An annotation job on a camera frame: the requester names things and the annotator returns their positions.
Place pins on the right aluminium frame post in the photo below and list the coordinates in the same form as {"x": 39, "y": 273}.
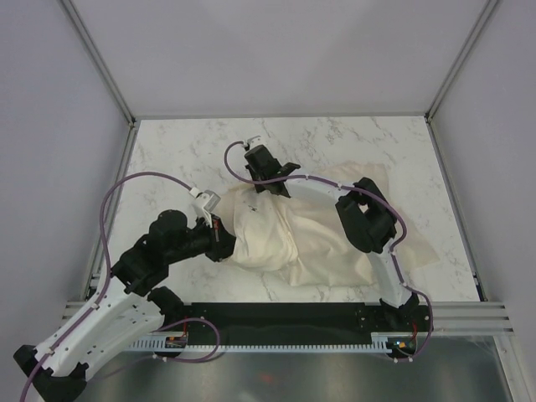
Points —
{"x": 477, "y": 30}

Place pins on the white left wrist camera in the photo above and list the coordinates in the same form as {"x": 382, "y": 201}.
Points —
{"x": 204, "y": 203}

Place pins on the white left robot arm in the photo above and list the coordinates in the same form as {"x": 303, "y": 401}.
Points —
{"x": 129, "y": 303}

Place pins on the white slotted cable duct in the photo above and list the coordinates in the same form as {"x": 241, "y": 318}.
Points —
{"x": 165, "y": 344}

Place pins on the left aluminium frame post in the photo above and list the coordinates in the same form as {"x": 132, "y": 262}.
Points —
{"x": 83, "y": 33}

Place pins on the cream satin pillowcase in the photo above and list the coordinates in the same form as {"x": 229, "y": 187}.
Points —
{"x": 324, "y": 255}

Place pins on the aluminium frame post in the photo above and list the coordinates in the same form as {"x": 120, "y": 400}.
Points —
{"x": 477, "y": 30}
{"x": 83, "y": 33}

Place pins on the shiny metal sheet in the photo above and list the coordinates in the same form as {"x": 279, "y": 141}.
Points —
{"x": 450, "y": 369}

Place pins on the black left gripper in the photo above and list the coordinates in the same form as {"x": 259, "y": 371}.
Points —
{"x": 222, "y": 242}

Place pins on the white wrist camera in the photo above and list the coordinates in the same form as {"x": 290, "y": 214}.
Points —
{"x": 253, "y": 142}
{"x": 204, "y": 203}

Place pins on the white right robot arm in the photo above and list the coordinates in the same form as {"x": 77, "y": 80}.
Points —
{"x": 368, "y": 221}

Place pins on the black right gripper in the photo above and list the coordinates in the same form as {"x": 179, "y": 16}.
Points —
{"x": 260, "y": 188}

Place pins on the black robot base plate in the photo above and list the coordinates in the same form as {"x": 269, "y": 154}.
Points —
{"x": 296, "y": 322}

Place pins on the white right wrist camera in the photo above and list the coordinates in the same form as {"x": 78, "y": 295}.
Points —
{"x": 253, "y": 142}

